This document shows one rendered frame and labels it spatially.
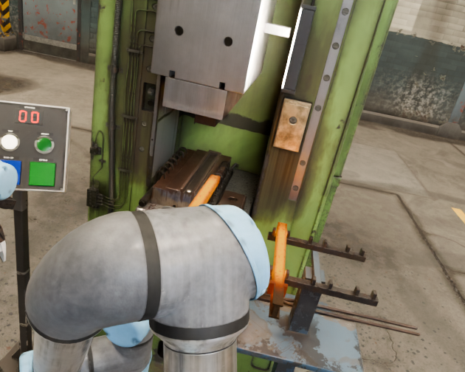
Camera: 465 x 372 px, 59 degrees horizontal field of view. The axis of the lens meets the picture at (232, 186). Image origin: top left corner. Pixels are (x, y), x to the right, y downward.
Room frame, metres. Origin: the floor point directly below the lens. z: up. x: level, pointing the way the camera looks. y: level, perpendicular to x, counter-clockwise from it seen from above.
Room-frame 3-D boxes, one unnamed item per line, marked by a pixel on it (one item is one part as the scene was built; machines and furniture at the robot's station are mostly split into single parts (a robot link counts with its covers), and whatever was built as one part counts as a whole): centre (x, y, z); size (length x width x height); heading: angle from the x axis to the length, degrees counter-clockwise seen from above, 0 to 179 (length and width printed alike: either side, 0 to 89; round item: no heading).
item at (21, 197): (1.25, 0.73, 0.54); 0.04 x 0.04 x 1.08; 84
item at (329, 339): (1.03, -0.30, 0.71); 0.40 x 0.30 x 0.02; 87
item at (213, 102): (1.48, 0.15, 1.32); 0.42 x 0.20 x 0.10; 174
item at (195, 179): (1.48, 0.13, 0.99); 0.42 x 0.05 x 0.01; 174
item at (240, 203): (1.31, -0.01, 0.95); 0.12 x 0.08 x 0.06; 174
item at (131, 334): (0.55, 0.12, 1.12); 0.11 x 0.08 x 0.09; 174
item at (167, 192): (1.48, 0.15, 0.96); 0.42 x 0.20 x 0.09; 174
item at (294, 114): (1.37, -0.15, 1.27); 0.09 x 0.02 x 0.17; 84
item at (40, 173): (1.16, 0.60, 1.01); 0.07 x 0.05 x 0.07; 109
